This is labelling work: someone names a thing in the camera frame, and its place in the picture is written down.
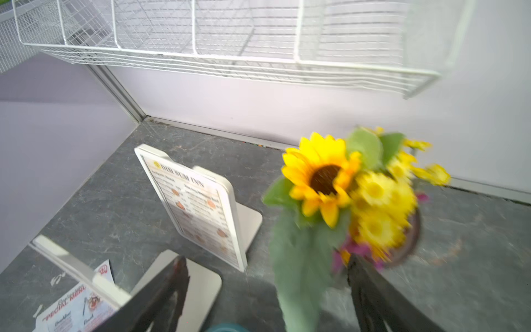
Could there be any white menu holder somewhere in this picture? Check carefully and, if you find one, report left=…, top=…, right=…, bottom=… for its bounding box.
left=134, top=144, right=263, bottom=272
left=30, top=234, right=223, bottom=332

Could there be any sunflower bouquet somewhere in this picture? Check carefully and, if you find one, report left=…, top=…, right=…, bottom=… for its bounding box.
left=263, top=127, right=451, bottom=331

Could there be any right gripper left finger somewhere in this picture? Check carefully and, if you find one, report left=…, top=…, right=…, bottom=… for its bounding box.
left=95, top=257, right=190, bottom=331

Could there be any teal plastic tray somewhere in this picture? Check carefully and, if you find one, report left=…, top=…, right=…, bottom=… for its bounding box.
left=206, top=323, right=249, bottom=332

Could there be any dark glass flower vase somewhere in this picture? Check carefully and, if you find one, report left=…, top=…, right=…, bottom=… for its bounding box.
left=329, top=207, right=422, bottom=289

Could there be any white mesh wall basket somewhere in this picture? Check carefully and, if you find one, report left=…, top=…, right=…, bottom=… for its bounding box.
left=1, top=1, right=38, bottom=73

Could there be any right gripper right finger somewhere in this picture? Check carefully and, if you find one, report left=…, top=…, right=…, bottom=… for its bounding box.
left=347, top=255, right=442, bottom=332

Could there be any white wire wall shelf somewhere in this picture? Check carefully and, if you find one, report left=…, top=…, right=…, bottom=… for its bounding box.
left=11, top=0, right=475, bottom=98

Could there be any red special menu sheet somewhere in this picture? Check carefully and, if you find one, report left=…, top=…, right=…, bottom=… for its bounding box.
left=35, top=282, right=116, bottom=331

